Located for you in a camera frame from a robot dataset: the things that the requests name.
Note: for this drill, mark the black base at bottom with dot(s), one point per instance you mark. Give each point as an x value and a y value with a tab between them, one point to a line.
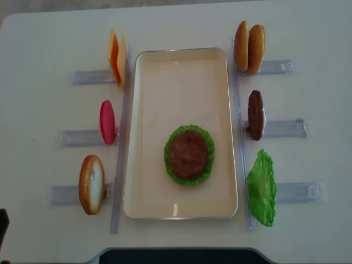
167	256

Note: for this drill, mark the upright brown meat patty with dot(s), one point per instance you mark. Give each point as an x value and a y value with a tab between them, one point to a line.
255	115

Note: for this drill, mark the brown bun half left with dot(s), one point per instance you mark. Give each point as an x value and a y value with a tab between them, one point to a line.
241	45

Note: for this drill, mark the clear lettuce holder rail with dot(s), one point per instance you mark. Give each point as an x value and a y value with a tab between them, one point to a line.
307	192

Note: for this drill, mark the clear bread holder rail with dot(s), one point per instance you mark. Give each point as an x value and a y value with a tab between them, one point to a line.
63	196

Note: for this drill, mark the orange cheese slice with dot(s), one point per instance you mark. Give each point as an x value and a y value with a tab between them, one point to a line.
122	60
113	54

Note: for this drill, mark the clear long rail right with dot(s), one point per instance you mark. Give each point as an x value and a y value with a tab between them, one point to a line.
240	140

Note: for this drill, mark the clear long rail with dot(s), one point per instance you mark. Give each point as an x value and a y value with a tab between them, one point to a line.
122	146
240	140

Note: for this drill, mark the upright green lettuce leaf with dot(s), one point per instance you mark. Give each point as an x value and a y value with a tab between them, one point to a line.
262	189

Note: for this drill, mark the brown bun half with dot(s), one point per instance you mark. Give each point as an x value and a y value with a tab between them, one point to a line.
241	45
257	41

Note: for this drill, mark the sliced bread with white face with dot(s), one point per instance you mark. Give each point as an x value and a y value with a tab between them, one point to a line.
91	184

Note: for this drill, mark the clear tomato holder rail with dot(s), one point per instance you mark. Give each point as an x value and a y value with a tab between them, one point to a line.
81	138

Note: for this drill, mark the brown bun half right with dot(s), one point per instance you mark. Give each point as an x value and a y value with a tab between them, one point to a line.
257	41

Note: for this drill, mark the clear long rail left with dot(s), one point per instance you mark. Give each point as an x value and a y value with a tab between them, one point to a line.
122	146

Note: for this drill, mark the red tomato slice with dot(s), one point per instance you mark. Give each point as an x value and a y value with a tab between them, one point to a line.
107	122

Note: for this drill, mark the cream rectangular tray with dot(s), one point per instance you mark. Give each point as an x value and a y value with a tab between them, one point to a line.
171	89

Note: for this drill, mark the clear patty holder rail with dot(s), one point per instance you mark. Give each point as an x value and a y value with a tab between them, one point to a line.
296	128

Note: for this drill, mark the dark object left edge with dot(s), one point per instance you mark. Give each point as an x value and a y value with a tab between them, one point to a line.
4	223

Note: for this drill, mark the brown meat patty on tray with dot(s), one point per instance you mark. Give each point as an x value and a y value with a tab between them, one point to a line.
188	154

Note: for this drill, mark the lettuce leaf on tray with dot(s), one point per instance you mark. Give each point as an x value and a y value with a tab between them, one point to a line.
211	151

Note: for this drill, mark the clear bun holder rail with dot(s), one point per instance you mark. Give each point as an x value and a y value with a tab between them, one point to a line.
274	67

